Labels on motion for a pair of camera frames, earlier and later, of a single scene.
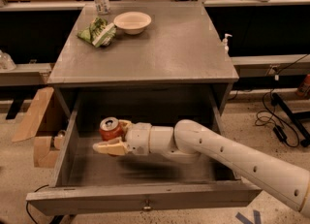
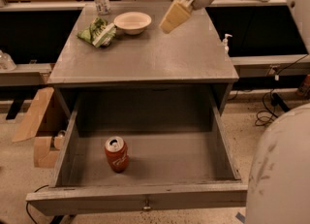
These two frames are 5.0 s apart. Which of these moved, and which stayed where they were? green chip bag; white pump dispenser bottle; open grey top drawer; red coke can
Moved: red coke can
Stayed: green chip bag; white pump dispenser bottle; open grey top drawer
